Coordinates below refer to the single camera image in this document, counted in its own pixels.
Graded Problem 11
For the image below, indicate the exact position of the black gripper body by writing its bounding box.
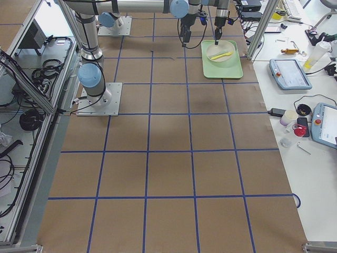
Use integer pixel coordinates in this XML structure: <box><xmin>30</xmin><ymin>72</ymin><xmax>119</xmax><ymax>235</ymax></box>
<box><xmin>214</xmin><ymin>16</ymin><xmax>234</xmax><ymax>36</ymax></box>
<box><xmin>180</xmin><ymin>22</ymin><xmax>191</xmax><ymax>47</ymax></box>

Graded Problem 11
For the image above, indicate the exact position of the white round plate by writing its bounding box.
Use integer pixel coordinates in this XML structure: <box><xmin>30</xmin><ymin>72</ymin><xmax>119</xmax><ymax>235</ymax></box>
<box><xmin>206</xmin><ymin>41</ymin><xmax>235</xmax><ymax>62</ymax></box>

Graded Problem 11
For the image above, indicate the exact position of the yellow plastic fork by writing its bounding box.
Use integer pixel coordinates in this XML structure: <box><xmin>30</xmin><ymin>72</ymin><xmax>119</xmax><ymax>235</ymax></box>
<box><xmin>210</xmin><ymin>52</ymin><xmax>233</xmax><ymax>60</ymax></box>

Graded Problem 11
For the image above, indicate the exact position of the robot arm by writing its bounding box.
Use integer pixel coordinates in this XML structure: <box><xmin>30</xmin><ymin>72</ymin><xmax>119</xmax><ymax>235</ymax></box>
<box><xmin>94</xmin><ymin>1</ymin><xmax>234</xmax><ymax>47</ymax></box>
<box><xmin>64</xmin><ymin>1</ymin><xmax>209</xmax><ymax>62</ymax></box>

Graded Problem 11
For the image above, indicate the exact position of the light green tray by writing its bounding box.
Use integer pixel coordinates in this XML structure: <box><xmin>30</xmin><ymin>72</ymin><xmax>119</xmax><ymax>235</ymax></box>
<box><xmin>201</xmin><ymin>40</ymin><xmax>243</xmax><ymax>79</ymax></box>

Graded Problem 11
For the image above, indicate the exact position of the teach pendant far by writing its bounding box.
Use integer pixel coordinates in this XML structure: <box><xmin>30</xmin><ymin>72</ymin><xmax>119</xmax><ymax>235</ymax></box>
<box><xmin>269</xmin><ymin>59</ymin><xmax>312</xmax><ymax>90</ymax></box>

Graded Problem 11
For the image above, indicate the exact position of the teach pendant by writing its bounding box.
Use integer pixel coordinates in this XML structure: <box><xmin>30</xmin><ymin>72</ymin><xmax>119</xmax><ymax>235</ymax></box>
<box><xmin>311</xmin><ymin>103</ymin><xmax>336</xmax><ymax>149</ymax></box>
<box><xmin>269</xmin><ymin>59</ymin><xmax>312</xmax><ymax>90</ymax></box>

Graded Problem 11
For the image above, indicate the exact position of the black power adapter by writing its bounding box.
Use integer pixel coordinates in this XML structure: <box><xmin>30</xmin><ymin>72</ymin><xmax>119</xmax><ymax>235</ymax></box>
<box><xmin>267</xmin><ymin>108</ymin><xmax>285</xmax><ymax>118</ymax></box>

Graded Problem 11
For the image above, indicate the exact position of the teach pendant near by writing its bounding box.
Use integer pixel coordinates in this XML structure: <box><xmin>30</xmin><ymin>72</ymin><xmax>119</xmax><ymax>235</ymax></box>
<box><xmin>311</xmin><ymin>103</ymin><xmax>336</xmax><ymax>149</ymax></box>

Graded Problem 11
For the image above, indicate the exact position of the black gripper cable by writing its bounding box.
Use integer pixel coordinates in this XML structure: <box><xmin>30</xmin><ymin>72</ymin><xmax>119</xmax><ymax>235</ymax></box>
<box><xmin>176</xmin><ymin>15</ymin><xmax>209</xmax><ymax>50</ymax></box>

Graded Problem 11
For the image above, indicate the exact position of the aluminium frame post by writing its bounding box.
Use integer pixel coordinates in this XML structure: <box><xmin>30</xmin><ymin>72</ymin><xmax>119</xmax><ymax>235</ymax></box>
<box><xmin>246</xmin><ymin>0</ymin><xmax>279</xmax><ymax>60</ymax></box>

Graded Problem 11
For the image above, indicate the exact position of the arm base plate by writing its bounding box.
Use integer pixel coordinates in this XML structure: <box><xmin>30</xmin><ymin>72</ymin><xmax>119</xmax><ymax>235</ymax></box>
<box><xmin>76</xmin><ymin>82</ymin><xmax>123</xmax><ymax>116</ymax></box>
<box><xmin>98</xmin><ymin>14</ymin><xmax>132</xmax><ymax>37</ymax></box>

